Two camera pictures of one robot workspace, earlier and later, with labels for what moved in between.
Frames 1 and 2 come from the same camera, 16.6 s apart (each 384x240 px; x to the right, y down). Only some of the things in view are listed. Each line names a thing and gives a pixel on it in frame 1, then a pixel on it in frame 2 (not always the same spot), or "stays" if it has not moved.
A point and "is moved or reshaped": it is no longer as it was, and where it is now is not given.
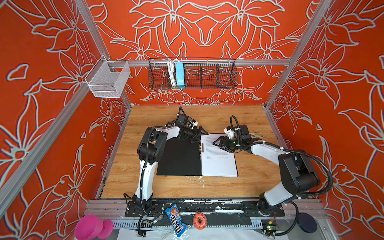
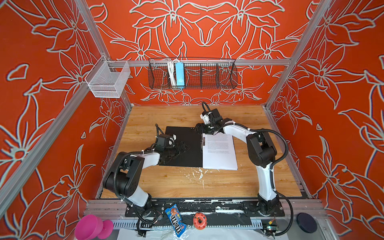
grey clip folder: [184, 158] is moved or reshaped
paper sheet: [216, 161] is moved or reshaped
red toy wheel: [200, 221] stays
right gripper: [222, 139] to [202, 129]
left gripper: [194, 135] to [177, 153]
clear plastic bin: [107, 78] stays
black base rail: [235, 207] stays
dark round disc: [307, 223] stays
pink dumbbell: [89, 227] stays
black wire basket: [202, 74] stays
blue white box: [180, 75] stays
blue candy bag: [175, 218] stays
